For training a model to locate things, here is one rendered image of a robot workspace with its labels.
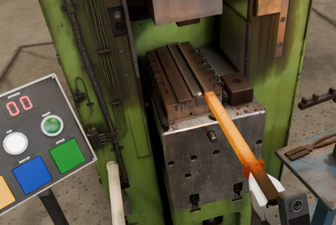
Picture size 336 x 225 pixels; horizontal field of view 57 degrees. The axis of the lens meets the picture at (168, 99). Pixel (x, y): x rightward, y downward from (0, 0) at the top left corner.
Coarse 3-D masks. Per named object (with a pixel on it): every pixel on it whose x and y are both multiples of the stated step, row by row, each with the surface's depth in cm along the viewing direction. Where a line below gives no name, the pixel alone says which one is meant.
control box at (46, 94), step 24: (0, 96) 80; (48, 96) 85; (0, 120) 80; (24, 120) 82; (72, 120) 88; (0, 144) 79; (48, 144) 85; (0, 168) 79; (48, 168) 85; (72, 168) 88
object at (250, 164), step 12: (204, 96) 95; (216, 96) 92; (216, 108) 88; (228, 120) 83; (228, 132) 79; (240, 144) 75; (240, 156) 73; (252, 156) 72; (252, 168) 68; (264, 180) 65; (264, 192) 63; (276, 192) 63; (276, 204) 63
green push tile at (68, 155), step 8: (64, 144) 86; (72, 144) 87; (56, 152) 85; (64, 152) 86; (72, 152) 87; (80, 152) 88; (56, 160) 85; (64, 160) 86; (72, 160) 87; (80, 160) 88; (64, 168) 86
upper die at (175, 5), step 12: (144, 0) 101; (156, 0) 84; (168, 0) 85; (180, 0) 85; (192, 0) 86; (204, 0) 87; (216, 0) 88; (156, 12) 86; (168, 12) 87; (180, 12) 87; (192, 12) 88; (204, 12) 89; (216, 12) 90; (156, 24) 88
